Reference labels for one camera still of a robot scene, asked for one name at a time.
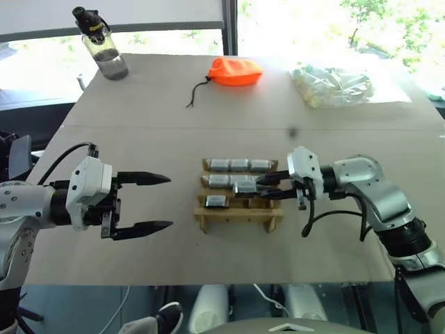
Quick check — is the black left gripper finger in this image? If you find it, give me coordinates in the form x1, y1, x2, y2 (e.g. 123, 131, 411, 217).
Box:
113, 220, 175, 242
117, 170, 172, 187

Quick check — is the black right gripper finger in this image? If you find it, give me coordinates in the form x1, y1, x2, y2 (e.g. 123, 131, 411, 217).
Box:
256, 170, 291, 186
259, 187, 297, 202

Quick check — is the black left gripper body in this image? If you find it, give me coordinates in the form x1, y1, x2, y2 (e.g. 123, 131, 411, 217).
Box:
82, 173, 123, 241

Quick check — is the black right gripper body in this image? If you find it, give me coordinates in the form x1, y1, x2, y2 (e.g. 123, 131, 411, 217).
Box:
293, 176, 318, 211

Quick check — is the wooden rack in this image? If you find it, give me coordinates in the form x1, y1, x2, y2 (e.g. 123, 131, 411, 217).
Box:
193, 157, 284, 235

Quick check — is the black and white shoe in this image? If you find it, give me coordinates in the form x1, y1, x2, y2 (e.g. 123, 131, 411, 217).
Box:
156, 301, 185, 334

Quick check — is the white rounded robot leg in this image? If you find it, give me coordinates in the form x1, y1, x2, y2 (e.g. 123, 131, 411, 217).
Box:
282, 284, 328, 321
188, 285, 231, 334

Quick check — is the clear plastic bag of parts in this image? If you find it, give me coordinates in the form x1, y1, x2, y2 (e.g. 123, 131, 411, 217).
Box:
289, 62, 377, 109

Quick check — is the clear bottle with black cap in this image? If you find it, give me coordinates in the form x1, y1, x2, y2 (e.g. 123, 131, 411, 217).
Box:
71, 6, 130, 81

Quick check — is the grey rounded robot torso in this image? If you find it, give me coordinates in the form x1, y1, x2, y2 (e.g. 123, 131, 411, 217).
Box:
197, 315, 378, 334

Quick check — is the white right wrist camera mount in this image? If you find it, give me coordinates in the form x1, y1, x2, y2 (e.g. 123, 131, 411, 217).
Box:
286, 145, 323, 202

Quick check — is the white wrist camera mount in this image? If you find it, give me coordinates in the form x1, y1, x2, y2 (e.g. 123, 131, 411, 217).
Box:
65, 156, 113, 232
286, 145, 323, 202

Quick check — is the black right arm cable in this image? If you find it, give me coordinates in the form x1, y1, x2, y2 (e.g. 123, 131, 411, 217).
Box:
300, 193, 370, 243

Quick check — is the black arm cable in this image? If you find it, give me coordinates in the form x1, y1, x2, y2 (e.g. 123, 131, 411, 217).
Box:
37, 141, 101, 186
300, 193, 370, 243

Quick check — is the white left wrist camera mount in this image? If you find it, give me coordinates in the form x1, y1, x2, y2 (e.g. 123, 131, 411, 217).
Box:
65, 156, 113, 232

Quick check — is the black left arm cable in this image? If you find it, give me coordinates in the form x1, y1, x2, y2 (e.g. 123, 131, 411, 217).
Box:
37, 141, 101, 186

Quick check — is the thin white cable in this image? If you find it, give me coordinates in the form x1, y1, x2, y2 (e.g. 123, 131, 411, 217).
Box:
103, 285, 132, 334
251, 283, 290, 315

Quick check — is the black pouch drawstring cord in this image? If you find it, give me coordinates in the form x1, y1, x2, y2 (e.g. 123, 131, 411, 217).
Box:
185, 77, 213, 110

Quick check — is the orange drawstring pouch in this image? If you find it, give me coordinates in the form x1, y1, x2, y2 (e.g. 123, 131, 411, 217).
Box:
207, 56, 264, 87

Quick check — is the dark window frame post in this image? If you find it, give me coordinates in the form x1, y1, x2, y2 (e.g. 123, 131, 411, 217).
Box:
221, 0, 240, 56

